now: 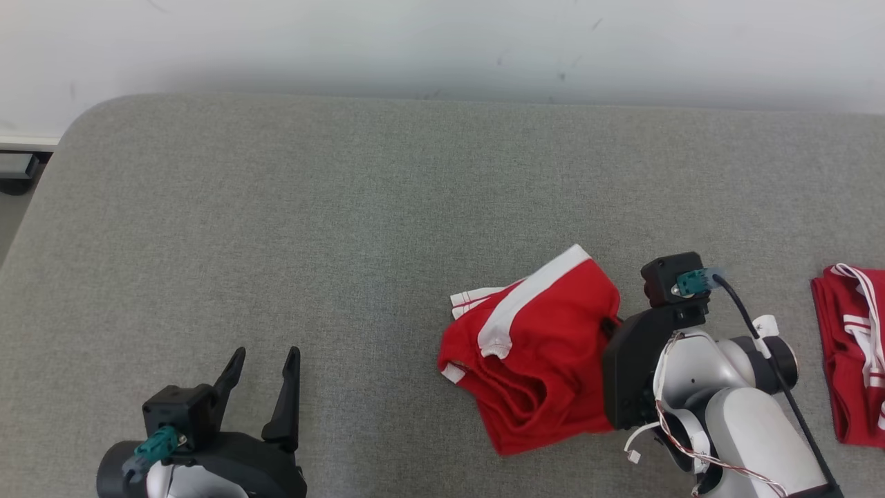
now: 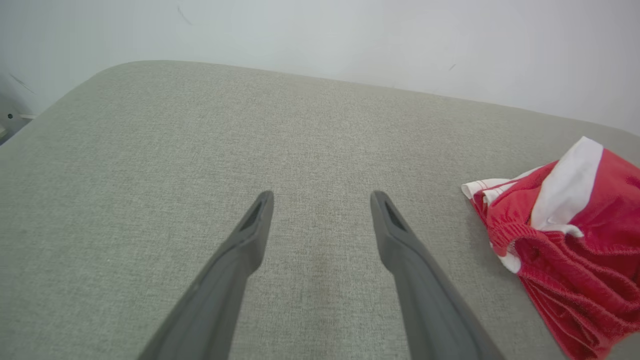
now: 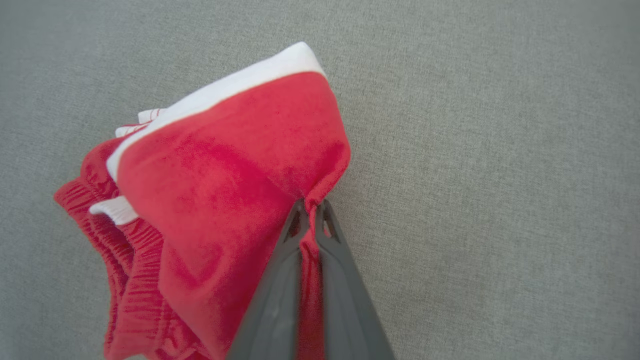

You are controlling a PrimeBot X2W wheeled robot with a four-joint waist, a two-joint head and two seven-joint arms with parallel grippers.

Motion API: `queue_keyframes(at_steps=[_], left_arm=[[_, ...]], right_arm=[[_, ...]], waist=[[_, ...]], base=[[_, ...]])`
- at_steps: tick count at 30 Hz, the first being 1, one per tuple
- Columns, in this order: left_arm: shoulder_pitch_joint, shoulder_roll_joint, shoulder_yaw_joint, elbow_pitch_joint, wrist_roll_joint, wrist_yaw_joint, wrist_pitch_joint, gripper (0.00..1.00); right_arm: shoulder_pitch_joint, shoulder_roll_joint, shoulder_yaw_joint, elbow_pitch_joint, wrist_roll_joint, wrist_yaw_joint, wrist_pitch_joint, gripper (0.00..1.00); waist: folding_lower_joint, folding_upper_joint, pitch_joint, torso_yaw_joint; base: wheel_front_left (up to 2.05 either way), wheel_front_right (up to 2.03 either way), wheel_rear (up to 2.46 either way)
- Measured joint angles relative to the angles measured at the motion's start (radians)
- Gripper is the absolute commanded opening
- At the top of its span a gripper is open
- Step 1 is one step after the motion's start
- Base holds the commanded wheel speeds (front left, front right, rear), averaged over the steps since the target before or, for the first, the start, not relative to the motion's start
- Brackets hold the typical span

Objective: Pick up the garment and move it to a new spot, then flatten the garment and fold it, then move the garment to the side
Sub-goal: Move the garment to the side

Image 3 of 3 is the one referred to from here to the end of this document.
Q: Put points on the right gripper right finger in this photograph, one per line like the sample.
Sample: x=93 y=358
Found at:
x=350 y=320

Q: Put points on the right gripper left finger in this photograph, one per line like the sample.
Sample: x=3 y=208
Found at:
x=272 y=310

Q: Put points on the red shorts with white trim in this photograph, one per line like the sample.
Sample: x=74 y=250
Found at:
x=225 y=175

